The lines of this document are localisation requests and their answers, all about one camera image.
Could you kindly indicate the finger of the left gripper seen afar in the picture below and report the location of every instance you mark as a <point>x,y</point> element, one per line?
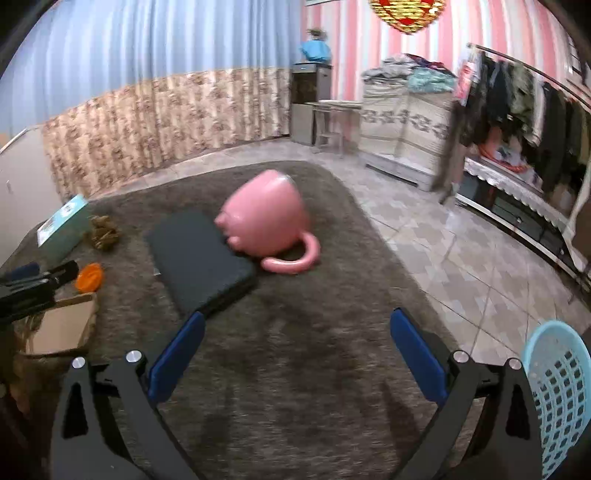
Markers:
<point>27,290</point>

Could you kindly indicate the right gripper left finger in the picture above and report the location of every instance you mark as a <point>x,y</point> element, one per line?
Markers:
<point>107,424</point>

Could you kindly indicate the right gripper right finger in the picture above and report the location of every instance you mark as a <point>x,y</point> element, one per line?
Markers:
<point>485,425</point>

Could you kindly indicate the orange peel piece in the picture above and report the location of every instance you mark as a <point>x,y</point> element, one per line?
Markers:
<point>90,278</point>

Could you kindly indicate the light blue carton box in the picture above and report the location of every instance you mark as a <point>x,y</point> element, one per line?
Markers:
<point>64,230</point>

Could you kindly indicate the light blue plastic basket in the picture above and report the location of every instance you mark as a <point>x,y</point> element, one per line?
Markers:
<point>557,365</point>

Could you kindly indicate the brown crumpled husk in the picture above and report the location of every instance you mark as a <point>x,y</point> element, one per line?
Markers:
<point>103,234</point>

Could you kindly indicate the black rectangular case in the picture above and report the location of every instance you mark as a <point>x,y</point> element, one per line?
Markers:
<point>200,272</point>

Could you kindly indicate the blue floral curtain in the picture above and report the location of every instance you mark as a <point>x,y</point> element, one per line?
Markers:
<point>121,88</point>

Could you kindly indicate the low lace covered bench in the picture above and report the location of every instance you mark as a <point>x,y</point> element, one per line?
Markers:
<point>520,208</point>

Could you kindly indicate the pink pig mug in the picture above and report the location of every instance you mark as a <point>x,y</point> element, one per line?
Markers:
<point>266,219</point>

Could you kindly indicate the patterned cloth covered cabinet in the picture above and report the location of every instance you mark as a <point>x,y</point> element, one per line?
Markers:
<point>404,134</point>

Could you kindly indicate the clothes rack with garments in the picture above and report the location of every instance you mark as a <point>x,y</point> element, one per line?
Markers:
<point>527,134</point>

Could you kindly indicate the small metal stool table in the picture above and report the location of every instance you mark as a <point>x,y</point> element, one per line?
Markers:
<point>330,119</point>

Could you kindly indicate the grey water dispenser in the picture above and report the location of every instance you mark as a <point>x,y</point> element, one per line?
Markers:
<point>309,84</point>

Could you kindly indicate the blue covered water bottle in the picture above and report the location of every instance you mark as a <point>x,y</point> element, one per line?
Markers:
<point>316,51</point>

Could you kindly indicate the pile of folded clothes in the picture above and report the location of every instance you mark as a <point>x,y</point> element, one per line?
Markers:
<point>414,72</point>

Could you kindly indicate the red gold heart decoration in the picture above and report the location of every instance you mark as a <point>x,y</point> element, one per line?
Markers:
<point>408,16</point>

